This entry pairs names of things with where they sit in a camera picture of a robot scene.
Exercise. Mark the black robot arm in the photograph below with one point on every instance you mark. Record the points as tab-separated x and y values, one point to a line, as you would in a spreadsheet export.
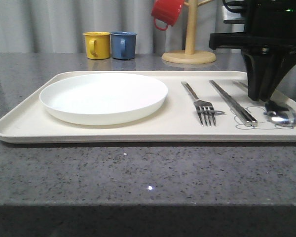
267	18

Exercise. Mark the blue enamel mug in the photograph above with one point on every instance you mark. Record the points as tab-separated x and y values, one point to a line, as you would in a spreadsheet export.
123	45

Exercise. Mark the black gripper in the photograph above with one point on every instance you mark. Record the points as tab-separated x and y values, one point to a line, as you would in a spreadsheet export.
254	40

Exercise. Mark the white round plate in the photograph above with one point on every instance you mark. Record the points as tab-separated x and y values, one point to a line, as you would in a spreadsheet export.
104	98

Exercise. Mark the silver metal spoon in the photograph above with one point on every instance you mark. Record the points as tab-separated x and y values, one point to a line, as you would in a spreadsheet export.
276	113

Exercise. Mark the grey pleated curtain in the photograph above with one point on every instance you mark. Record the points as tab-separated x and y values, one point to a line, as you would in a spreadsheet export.
57	26

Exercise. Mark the cream rabbit print tray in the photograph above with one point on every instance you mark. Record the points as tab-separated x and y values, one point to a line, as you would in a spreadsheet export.
176	120

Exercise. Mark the red enamel mug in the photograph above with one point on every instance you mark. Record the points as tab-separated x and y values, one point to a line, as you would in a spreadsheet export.
166	11

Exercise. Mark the wooden mug tree stand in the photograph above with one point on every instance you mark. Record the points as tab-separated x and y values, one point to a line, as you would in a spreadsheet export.
190	55

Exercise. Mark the silver metal chopstick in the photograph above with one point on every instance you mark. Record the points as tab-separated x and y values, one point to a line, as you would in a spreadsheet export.
230	101
238	103

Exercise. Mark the yellow enamel mug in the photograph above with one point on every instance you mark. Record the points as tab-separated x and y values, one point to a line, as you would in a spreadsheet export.
98	45

